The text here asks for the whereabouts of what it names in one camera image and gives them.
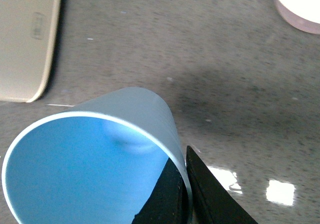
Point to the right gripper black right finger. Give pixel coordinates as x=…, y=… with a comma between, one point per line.
x=212, y=203

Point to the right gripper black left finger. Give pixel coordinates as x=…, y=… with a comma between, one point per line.
x=168, y=202

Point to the blue plastic cup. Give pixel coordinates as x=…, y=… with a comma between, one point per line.
x=95, y=163

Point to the pink plastic bowl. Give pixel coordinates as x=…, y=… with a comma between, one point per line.
x=301, y=14

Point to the cream white toaster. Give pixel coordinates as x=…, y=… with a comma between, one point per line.
x=28, y=30

